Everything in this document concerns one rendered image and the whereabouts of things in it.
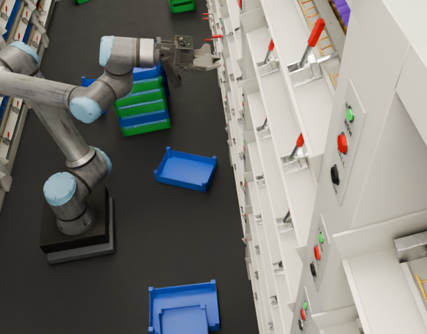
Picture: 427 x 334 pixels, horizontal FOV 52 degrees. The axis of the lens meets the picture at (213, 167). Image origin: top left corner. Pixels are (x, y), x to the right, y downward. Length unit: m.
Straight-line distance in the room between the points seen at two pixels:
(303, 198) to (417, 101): 0.47
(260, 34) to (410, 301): 0.76
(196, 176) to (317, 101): 1.90
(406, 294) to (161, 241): 1.88
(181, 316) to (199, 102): 1.46
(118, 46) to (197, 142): 1.34
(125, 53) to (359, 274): 1.09
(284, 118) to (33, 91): 0.99
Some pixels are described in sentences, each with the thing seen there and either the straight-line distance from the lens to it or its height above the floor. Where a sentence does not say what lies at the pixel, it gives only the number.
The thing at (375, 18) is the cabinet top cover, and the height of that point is 1.74.
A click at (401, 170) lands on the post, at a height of 1.64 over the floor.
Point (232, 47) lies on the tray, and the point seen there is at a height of 0.94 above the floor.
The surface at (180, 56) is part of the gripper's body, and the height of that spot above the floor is 1.10.
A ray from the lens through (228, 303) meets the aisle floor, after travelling 2.07.
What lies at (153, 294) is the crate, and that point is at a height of 0.04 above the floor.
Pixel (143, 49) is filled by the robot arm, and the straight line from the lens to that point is 1.39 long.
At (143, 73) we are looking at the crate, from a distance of 2.46.
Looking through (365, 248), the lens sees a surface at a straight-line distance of 0.45.
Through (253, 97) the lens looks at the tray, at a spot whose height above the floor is 1.13.
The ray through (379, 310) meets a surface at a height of 1.51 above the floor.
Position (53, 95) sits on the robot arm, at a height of 1.01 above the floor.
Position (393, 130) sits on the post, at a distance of 0.33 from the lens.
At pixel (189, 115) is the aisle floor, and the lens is 2.81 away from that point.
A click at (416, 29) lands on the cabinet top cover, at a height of 1.75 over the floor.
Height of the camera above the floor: 1.90
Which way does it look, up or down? 50 degrees down
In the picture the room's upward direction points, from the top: 6 degrees counter-clockwise
